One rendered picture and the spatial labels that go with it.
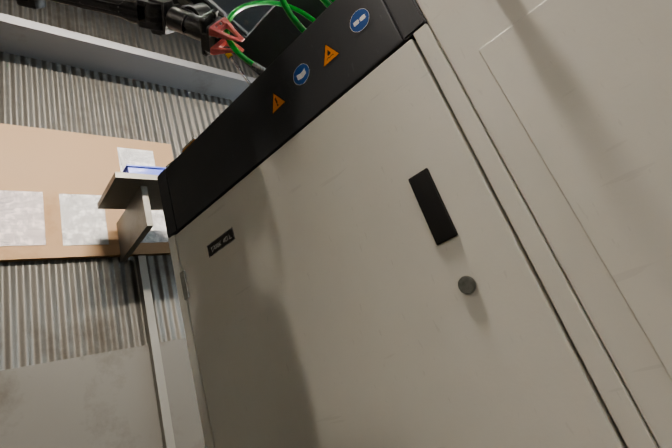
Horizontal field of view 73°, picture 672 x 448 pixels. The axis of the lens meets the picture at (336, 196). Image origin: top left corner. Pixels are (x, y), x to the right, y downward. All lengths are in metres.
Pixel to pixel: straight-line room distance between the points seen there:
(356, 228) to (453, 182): 0.16
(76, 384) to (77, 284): 0.47
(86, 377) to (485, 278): 2.10
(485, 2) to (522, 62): 0.10
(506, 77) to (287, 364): 0.53
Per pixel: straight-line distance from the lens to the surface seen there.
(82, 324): 2.52
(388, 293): 0.64
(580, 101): 0.57
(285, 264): 0.76
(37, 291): 2.54
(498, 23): 0.64
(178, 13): 1.25
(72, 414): 2.41
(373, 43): 0.73
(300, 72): 0.82
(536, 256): 0.56
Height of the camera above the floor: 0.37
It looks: 23 degrees up
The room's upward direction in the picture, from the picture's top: 20 degrees counter-clockwise
